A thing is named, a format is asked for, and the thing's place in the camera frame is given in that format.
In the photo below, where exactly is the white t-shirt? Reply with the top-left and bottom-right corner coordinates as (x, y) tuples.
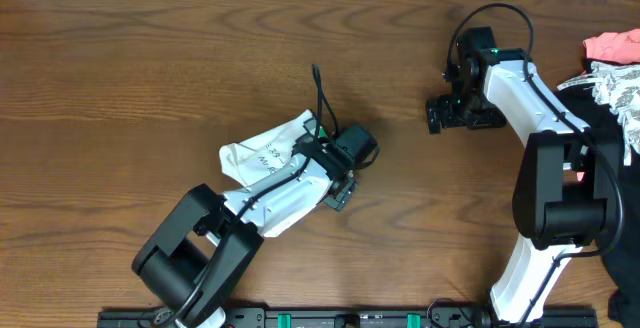
(219, 110), (331, 238)

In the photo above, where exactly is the black garment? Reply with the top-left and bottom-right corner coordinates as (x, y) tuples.
(557, 86), (639, 328)

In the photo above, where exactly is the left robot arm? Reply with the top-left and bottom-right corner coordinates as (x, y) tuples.
(132, 135), (379, 327)

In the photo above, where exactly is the white floral patterned garment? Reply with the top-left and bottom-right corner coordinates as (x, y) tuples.
(557, 60), (639, 166)

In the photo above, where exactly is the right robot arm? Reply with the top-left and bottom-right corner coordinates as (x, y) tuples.
(426, 43), (624, 327)

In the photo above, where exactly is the pink garment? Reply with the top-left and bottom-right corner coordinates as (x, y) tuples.
(574, 28), (640, 184)

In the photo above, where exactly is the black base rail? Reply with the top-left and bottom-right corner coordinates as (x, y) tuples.
(97, 301), (599, 328)

